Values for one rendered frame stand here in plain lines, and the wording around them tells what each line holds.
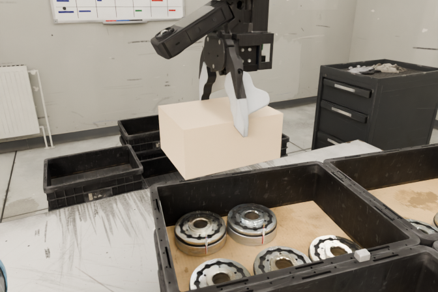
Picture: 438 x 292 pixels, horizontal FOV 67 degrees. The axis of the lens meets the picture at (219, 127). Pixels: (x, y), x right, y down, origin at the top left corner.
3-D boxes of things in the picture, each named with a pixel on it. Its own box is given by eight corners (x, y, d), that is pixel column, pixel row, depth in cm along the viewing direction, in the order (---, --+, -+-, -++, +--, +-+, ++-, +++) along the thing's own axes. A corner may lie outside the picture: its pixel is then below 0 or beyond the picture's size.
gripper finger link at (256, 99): (283, 126, 46) (265, 66, 48) (246, 133, 43) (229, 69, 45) (272, 132, 49) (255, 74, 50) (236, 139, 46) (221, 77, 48)
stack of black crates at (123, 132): (133, 206, 195) (126, 137, 179) (124, 183, 220) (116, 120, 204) (196, 191, 211) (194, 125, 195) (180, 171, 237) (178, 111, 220)
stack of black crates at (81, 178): (62, 277, 145) (42, 189, 129) (60, 236, 170) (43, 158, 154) (151, 249, 161) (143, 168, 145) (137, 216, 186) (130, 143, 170)
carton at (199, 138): (185, 180, 46) (183, 130, 43) (160, 147, 56) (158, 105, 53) (279, 158, 52) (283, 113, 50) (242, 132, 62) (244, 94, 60)
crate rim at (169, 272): (171, 318, 41) (169, 304, 41) (149, 194, 68) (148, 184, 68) (423, 254, 52) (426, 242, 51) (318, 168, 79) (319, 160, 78)
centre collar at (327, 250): (334, 267, 56) (335, 264, 55) (318, 248, 60) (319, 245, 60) (359, 261, 57) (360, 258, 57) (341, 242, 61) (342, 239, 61)
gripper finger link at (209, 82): (228, 107, 60) (244, 70, 53) (198, 111, 58) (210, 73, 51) (222, 94, 62) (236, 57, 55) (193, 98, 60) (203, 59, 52)
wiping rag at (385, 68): (386, 74, 201) (387, 69, 200) (358, 68, 219) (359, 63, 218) (417, 70, 212) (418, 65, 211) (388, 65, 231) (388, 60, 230)
